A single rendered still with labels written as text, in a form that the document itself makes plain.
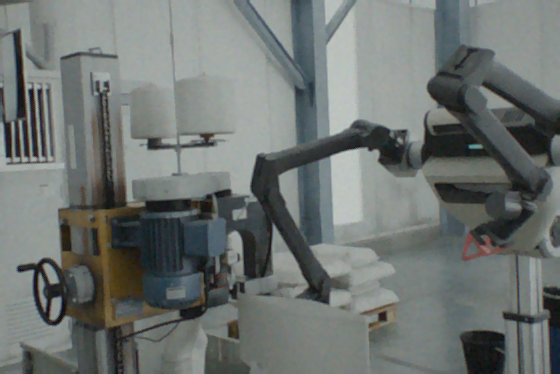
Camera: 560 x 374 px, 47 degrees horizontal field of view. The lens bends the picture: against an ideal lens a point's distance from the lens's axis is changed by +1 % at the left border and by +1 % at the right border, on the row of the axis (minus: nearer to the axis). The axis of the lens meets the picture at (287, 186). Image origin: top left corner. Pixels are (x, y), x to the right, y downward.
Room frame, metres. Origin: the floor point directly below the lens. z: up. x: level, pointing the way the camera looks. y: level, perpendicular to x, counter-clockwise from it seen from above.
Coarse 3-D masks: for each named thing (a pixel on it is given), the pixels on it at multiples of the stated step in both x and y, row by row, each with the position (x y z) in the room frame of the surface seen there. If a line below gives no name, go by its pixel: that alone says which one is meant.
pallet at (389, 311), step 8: (392, 304) 5.41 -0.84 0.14; (368, 312) 5.18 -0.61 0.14; (376, 312) 5.21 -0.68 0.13; (384, 312) 5.34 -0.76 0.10; (392, 312) 5.38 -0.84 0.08; (232, 320) 5.12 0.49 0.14; (376, 320) 5.37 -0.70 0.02; (384, 320) 5.35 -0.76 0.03; (392, 320) 5.38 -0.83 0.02; (232, 328) 5.07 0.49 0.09; (368, 328) 5.15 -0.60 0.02; (376, 328) 5.21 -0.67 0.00; (232, 336) 5.08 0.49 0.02
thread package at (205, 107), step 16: (176, 80) 1.76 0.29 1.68; (192, 80) 1.72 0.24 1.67; (208, 80) 1.72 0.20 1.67; (224, 80) 1.75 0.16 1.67; (176, 96) 1.76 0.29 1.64; (192, 96) 1.72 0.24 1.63; (208, 96) 1.72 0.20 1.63; (224, 96) 1.74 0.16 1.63; (176, 112) 1.77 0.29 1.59; (192, 112) 1.72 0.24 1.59; (208, 112) 1.72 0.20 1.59; (224, 112) 1.74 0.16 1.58; (192, 128) 1.72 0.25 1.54; (208, 128) 1.72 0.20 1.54; (224, 128) 1.74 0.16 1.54
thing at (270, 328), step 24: (240, 312) 1.93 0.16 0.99; (264, 312) 1.82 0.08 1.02; (288, 312) 1.73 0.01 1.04; (312, 312) 1.69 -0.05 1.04; (336, 312) 1.71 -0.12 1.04; (240, 336) 1.94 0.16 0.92; (264, 336) 1.82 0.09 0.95; (288, 336) 1.73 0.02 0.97; (312, 336) 1.69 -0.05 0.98; (336, 336) 1.66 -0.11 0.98; (360, 336) 1.62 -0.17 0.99; (264, 360) 1.83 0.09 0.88; (288, 360) 1.74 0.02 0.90; (312, 360) 1.69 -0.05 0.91; (336, 360) 1.66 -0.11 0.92; (360, 360) 1.62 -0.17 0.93
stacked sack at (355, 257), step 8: (312, 248) 5.55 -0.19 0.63; (320, 248) 5.52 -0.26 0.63; (328, 248) 5.52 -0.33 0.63; (336, 248) 5.54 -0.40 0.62; (344, 248) 5.45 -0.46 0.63; (352, 248) 5.48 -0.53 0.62; (360, 248) 5.42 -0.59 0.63; (368, 248) 5.44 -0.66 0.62; (320, 256) 5.37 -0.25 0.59; (328, 256) 5.32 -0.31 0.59; (336, 256) 5.27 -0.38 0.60; (344, 256) 5.21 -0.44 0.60; (352, 256) 5.22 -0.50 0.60; (360, 256) 5.28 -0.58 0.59; (368, 256) 5.35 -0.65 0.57; (376, 256) 5.42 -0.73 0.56; (352, 264) 5.17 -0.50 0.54; (360, 264) 5.25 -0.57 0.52
